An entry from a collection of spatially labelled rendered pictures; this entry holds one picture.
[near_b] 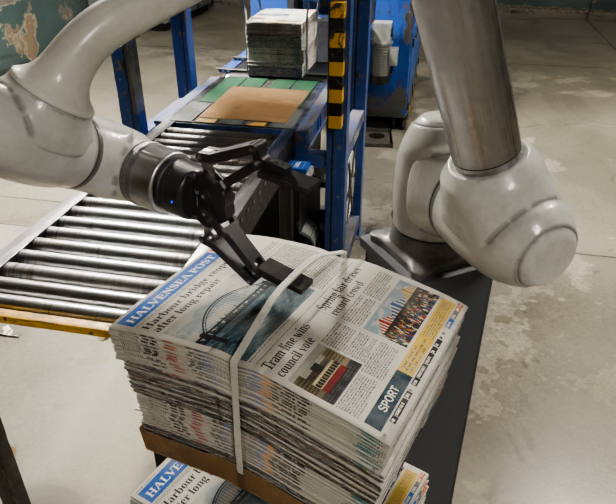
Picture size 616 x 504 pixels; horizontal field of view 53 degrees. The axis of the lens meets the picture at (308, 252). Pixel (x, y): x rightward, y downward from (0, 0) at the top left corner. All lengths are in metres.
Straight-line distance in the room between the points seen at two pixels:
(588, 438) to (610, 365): 0.44
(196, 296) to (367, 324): 0.24
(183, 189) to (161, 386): 0.26
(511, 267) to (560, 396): 1.61
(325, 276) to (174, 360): 0.24
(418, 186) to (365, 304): 0.32
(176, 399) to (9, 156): 0.36
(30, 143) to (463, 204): 0.58
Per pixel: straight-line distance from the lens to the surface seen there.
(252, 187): 1.96
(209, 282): 0.88
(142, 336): 0.81
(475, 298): 1.26
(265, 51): 3.19
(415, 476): 1.03
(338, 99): 2.34
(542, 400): 2.47
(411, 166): 1.10
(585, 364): 2.69
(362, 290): 0.85
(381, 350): 0.76
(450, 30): 0.81
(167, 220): 1.81
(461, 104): 0.85
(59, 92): 0.77
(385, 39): 4.49
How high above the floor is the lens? 1.62
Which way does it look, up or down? 31 degrees down
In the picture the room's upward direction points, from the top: straight up
